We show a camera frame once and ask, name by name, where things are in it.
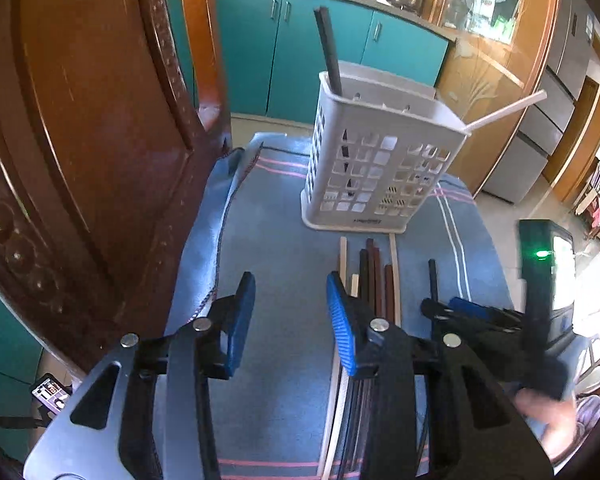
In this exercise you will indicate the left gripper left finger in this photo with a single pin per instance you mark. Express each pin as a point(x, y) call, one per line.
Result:
point(144, 411)

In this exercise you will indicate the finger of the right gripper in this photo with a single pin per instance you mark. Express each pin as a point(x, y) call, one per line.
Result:
point(475, 307)
point(444, 321)

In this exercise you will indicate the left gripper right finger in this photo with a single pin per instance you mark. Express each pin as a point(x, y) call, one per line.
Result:
point(475, 432)

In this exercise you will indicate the dark brown chopstick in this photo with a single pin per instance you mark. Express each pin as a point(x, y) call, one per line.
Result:
point(366, 290)

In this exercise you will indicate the person's right hand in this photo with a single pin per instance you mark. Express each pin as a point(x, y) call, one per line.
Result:
point(558, 417)

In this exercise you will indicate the smartphone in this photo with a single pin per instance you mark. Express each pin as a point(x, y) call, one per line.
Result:
point(49, 392)

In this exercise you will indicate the blue striped towel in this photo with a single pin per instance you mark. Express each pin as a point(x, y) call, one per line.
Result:
point(269, 419)

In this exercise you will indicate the grey plastic utensil basket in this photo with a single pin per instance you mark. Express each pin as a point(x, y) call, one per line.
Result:
point(378, 149)

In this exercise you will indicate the carved wooden chair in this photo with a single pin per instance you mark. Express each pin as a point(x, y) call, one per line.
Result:
point(94, 150)

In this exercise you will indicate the silver refrigerator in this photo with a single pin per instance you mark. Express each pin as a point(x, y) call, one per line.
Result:
point(545, 122)

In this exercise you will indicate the teal lower cabinets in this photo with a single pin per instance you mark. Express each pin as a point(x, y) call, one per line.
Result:
point(305, 50)

